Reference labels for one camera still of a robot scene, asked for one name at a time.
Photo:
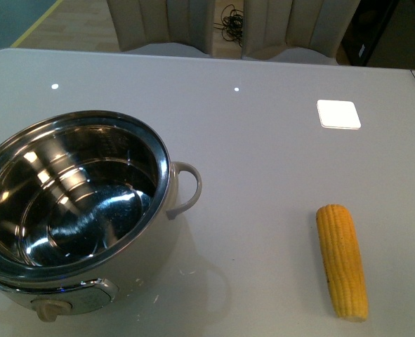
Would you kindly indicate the yellow corn cob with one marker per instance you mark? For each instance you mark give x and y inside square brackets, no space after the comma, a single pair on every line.
[342,263]

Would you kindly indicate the cream electric cooking pot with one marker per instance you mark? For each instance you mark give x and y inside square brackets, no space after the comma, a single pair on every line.
[89,207]

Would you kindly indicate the beige chair left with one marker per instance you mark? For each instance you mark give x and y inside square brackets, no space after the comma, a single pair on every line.
[164,28]

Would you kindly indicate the beige chair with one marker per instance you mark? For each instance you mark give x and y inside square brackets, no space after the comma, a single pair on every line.
[295,31]
[164,28]

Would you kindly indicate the beige chair right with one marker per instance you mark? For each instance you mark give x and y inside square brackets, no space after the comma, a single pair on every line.
[295,31]

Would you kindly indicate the dark cabinet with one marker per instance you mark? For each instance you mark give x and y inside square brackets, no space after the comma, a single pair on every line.
[382,34]

